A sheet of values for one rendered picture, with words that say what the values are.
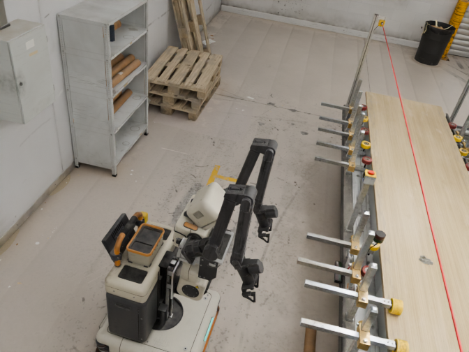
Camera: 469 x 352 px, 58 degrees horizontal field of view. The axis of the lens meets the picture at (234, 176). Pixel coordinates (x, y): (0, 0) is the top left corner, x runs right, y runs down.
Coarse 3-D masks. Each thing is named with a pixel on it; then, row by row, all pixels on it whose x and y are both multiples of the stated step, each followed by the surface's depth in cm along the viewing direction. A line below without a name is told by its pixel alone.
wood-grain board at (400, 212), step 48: (384, 96) 456; (384, 144) 374; (432, 144) 384; (384, 192) 316; (432, 192) 324; (384, 240) 274; (432, 240) 280; (384, 288) 241; (432, 288) 246; (432, 336) 220
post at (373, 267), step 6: (372, 264) 219; (366, 270) 224; (372, 270) 219; (366, 276) 222; (372, 276) 221; (366, 282) 225; (360, 288) 229; (366, 288) 227; (354, 300) 236; (354, 306) 237; (348, 312) 243; (354, 312) 240
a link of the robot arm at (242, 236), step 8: (248, 200) 176; (240, 208) 179; (248, 208) 178; (240, 216) 186; (248, 216) 185; (240, 224) 188; (248, 224) 188; (240, 232) 191; (240, 240) 194; (232, 248) 198; (240, 248) 196; (232, 256) 200; (240, 256) 198; (240, 264) 201
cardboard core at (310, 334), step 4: (308, 328) 311; (308, 332) 308; (312, 332) 308; (308, 336) 305; (312, 336) 305; (304, 340) 306; (308, 340) 303; (312, 340) 303; (304, 344) 303; (308, 344) 300; (312, 344) 300; (304, 348) 300; (308, 348) 298; (312, 348) 298
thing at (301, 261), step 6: (300, 258) 257; (300, 264) 257; (306, 264) 256; (312, 264) 255; (318, 264) 256; (324, 264) 256; (330, 270) 255; (336, 270) 254; (342, 270) 254; (348, 270) 255; (348, 276) 254
